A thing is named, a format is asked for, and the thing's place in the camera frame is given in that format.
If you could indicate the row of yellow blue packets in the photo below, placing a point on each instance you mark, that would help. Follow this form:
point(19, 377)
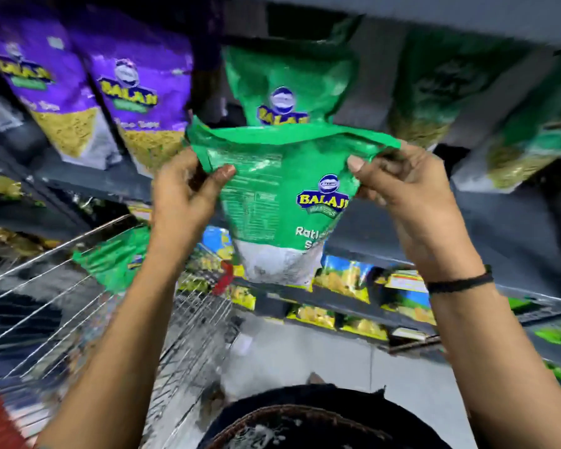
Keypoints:
point(350, 280)

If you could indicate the person's right forearm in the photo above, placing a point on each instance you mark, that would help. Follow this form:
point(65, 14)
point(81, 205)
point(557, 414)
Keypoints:
point(491, 355)

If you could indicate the person's dark clothing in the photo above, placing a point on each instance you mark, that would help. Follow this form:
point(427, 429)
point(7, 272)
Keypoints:
point(318, 420)

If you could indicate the bright green packets on rack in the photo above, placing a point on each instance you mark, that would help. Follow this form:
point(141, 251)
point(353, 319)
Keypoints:
point(558, 336)

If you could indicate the person's right hand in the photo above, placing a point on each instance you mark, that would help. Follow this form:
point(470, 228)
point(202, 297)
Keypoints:
point(416, 196)

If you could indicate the person's left thumb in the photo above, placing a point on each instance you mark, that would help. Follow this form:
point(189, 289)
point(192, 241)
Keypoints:
point(217, 182)

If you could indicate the person's right thumb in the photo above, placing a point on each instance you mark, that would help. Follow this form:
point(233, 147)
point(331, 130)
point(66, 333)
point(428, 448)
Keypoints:
point(367, 170)

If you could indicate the person's left hand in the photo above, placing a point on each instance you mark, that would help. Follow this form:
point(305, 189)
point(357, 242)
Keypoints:
point(177, 201)

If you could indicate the yellow snack packets group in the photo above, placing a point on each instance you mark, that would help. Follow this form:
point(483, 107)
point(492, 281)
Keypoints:
point(7, 215)

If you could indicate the red plastic cart part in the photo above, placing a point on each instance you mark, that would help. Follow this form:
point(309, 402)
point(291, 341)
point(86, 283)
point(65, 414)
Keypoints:
point(223, 278)

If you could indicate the black wristband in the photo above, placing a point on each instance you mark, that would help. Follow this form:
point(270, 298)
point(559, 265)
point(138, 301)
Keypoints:
point(458, 282)

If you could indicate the green snack packet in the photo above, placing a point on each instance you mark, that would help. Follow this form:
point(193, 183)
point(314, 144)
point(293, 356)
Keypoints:
point(290, 84)
point(280, 205)
point(439, 84)
point(114, 261)
point(537, 135)

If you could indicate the dark grey shelf rack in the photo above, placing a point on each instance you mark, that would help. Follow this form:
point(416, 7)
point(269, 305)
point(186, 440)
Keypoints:
point(505, 229)

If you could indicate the person's left forearm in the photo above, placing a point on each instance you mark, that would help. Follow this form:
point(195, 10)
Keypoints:
point(131, 336)

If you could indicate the purple snack packet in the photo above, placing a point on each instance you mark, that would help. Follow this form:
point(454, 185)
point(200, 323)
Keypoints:
point(51, 88)
point(140, 98)

